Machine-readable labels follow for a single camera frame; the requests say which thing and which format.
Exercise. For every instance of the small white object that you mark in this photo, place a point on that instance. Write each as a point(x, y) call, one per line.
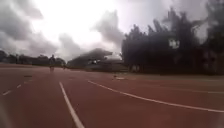
point(118, 78)

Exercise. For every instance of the roofed grandstand building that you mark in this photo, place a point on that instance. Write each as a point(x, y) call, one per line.
point(96, 60)

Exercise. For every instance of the group of dark trees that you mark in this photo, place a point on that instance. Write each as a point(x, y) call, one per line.
point(166, 50)

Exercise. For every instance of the person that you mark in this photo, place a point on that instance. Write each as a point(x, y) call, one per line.
point(52, 63)

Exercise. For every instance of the distant row of trees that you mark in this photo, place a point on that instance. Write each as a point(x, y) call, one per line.
point(26, 59)

